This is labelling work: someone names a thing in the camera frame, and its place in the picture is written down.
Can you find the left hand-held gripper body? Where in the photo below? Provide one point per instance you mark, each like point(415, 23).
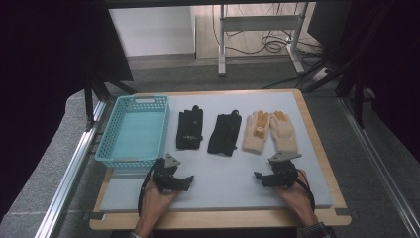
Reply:
point(163, 173)

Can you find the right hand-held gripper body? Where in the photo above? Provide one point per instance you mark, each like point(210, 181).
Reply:
point(284, 173)

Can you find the person's right hand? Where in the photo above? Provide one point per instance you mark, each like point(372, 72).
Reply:
point(298, 200)

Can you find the person's left hand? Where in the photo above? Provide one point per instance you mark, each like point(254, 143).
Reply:
point(155, 206)

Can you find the beige glove with orange fingers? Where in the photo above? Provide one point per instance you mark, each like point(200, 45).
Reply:
point(284, 134)
point(252, 140)

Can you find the turquoise plastic basket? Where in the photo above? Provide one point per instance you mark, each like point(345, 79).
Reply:
point(138, 135)

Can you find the black glove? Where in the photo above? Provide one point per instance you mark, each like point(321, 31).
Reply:
point(225, 134)
point(189, 129)

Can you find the white power strip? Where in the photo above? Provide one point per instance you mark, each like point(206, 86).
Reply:
point(321, 74)

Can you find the black tripod legs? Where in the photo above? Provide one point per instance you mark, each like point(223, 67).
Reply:
point(95, 92)

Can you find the black stand legs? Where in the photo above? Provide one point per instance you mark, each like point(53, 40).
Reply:
point(350, 82)

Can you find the white board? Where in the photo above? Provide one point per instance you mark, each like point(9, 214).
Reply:
point(152, 31)

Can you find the black curtain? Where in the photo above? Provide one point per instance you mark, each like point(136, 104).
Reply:
point(43, 82)
point(396, 66)

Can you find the aluminium rail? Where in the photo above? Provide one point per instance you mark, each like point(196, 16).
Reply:
point(71, 172)
point(379, 165)

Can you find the white metal desk frame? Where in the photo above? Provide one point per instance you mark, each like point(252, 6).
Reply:
point(261, 23)

